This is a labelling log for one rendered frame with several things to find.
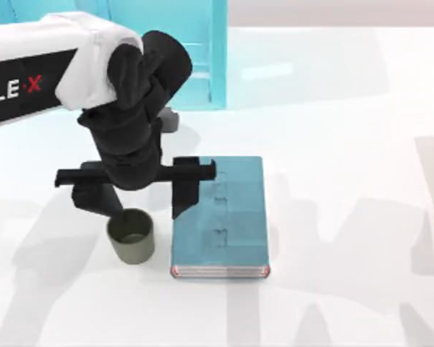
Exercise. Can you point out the grey-green cup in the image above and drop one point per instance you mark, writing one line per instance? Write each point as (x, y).
(137, 249)

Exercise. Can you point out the teal book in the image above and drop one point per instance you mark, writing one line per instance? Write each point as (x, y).
(235, 217)

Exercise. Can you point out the light blue rack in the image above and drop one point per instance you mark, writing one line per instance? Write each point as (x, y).
(217, 54)

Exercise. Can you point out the pale grey rounded box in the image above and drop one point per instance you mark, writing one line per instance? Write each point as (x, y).
(170, 121)

